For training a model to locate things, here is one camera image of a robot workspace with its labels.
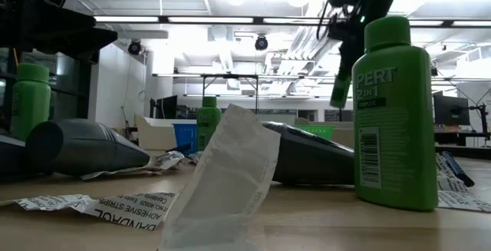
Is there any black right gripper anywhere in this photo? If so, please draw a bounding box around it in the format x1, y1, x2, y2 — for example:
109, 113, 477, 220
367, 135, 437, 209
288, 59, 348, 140
328, 7, 369, 91

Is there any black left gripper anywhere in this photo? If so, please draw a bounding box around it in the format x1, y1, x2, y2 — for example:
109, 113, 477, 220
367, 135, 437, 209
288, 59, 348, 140
0, 0, 118, 60

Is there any grey Dove deodorant stick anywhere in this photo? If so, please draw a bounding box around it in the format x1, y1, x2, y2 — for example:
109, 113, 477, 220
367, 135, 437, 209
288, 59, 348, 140
262, 121, 356, 186
25, 118, 151, 177

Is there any white bandage wrapper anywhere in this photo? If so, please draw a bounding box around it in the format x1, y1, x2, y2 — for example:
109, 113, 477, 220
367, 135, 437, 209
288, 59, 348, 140
157, 104, 282, 251
80, 160, 186, 181

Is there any bagged silver nail clipper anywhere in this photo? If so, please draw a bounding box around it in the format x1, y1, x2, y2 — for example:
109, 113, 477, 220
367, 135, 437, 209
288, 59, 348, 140
151, 150, 204, 167

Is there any long ceiling light strip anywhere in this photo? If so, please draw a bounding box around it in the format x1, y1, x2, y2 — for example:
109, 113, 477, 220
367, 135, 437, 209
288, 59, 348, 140
262, 17, 331, 25
167, 16, 255, 24
94, 15, 160, 23

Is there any green plastic basket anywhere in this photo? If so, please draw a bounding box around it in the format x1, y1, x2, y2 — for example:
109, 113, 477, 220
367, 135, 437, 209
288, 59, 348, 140
295, 124, 334, 141

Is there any black computer monitor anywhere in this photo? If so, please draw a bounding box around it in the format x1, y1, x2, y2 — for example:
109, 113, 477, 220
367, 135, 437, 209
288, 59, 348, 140
433, 91, 471, 126
149, 95, 179, 120

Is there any dark background desk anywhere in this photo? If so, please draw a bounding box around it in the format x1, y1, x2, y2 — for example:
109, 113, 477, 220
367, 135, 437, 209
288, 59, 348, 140
433, 126, 491, 158

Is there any blue plastic basket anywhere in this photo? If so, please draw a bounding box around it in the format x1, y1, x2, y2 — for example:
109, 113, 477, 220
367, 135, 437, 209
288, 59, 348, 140
172, 123, 199, 154

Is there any printed bandage wrapper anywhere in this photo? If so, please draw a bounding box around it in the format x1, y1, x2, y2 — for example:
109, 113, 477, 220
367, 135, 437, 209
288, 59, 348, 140
435, 153, 491, 213

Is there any printed adhesive strips wrapper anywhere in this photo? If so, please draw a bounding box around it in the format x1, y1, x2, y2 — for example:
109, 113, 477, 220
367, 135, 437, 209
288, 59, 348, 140
15, 190, 180, 232

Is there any black background rig frame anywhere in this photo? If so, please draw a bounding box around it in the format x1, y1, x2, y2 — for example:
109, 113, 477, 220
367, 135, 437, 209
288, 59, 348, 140
199, 73, 260, 114

